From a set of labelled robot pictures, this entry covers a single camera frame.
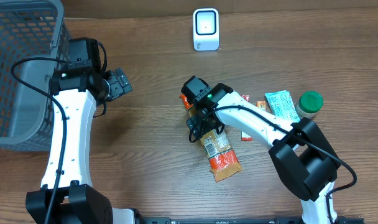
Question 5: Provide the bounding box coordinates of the red orange snack bag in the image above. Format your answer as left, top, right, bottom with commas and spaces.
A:
179, 94, 243, 183

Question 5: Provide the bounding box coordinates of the small red white item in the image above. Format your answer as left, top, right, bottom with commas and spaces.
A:
241, 95, 253, 141

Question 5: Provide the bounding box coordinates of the teal wet wipes pack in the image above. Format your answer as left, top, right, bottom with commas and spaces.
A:
265, 90, 300, 122

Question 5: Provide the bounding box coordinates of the green lid jar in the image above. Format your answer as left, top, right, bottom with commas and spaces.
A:
295, 91, 324, 119

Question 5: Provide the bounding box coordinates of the orange tissue pack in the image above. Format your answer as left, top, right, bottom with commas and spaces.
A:
256, 100, 267, 111

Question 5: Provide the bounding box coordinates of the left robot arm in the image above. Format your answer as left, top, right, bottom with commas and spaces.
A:
25, 38, 140, 223

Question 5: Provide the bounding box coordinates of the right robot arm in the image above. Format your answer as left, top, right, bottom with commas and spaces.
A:
181, 77, 341, 223

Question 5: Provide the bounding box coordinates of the white barcode scanner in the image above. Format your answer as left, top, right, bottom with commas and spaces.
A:
193, 8, 219, 51

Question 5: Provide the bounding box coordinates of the grey plastic shopping basket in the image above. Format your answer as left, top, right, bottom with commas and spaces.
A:
0, 0, 70, 151

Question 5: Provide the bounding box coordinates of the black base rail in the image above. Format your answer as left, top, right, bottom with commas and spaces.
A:
139, 216, 366, 224

